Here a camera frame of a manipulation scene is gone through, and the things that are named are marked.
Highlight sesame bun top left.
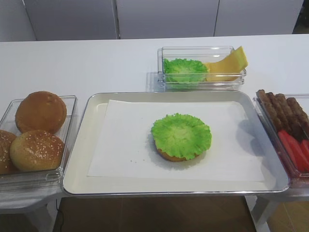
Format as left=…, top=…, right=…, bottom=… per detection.
left=0, top=130, right=18, bottom=174

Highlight clear plastic meat container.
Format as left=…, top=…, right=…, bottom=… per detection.
left=254, top=95, right=309, bottom=188

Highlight white metal tray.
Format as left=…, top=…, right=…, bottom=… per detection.
left=63, top=91, right=289, bottom=195

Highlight green lettuce leaf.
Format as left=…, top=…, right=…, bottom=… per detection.
left=151, top=113, right=212, bottom=160
left=163, top=58, right=209, bottom=82

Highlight white paper sheet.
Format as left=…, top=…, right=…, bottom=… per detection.
left=88, top=100, right=264, bottom=182

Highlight green lettuce leaf in container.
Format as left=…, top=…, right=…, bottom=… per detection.
left=163, top=58, right=209, bottom=82

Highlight clear plastic lettuce cheese container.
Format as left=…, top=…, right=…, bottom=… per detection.
left=157, top=46, right=246, bottom=91

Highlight sesame bun top right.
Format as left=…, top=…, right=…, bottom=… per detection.
left=10, top=130, right=64, bottom=172

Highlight red tomato slice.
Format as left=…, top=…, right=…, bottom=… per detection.
left=300, top=139, right=309, bottom=161
left=278, top=130, right=309, bottom=173

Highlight white table leg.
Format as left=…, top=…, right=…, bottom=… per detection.
left=245, top=195, right=280, bottom=232

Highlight plain bun bottom half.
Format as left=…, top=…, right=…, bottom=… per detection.
left=15, top=91, right=67, bottom=134

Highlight clear plastic bun container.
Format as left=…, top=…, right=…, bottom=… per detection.
left=0, top=95, right=77, bottom=192

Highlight brown meat patty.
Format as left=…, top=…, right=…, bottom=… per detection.
left=266, top=92, right=287, bottom=130
left=256, top=89, right=283, bottom=132
left=287, top=97, right=309, bottom=139
left=276, top=93, right=303, bottom=142

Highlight yellow cheese slice rolled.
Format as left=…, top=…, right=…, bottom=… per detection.
left=206, top=72, right=242, bottom=82

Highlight sesame bun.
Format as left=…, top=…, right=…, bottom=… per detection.
left=10, top=130, right=64, bottom=172
left=0, top=130, right=18, bottom=174

